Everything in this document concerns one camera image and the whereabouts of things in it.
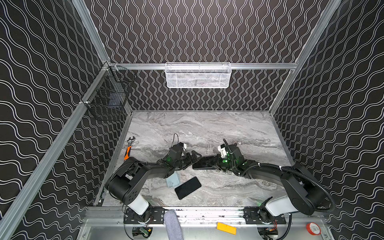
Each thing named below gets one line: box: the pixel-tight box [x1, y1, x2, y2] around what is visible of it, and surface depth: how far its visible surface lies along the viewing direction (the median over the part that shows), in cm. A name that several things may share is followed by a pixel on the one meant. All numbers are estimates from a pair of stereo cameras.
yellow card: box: [216, 222, 237, 235], surface depth 73 cm
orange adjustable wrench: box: [124, 136, 135, 161], surface depth 100 cm
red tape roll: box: [306, 222, 321, 236], surface depth 71 cm
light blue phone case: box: [165, 171, 180, 189], surface depth 87 cm
